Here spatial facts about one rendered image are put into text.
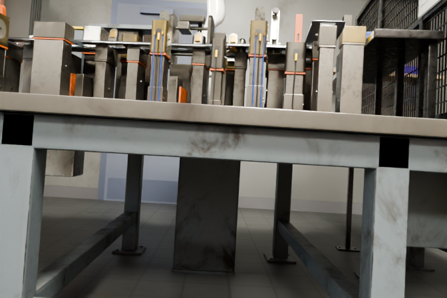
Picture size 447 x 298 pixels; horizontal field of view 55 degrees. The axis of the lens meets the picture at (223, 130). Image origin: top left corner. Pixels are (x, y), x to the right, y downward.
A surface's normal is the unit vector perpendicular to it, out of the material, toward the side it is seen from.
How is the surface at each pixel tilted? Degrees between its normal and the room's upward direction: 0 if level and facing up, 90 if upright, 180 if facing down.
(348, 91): 90
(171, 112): 90
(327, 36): 90
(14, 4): 90
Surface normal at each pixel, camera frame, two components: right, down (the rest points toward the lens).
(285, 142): 0.02, -0.04
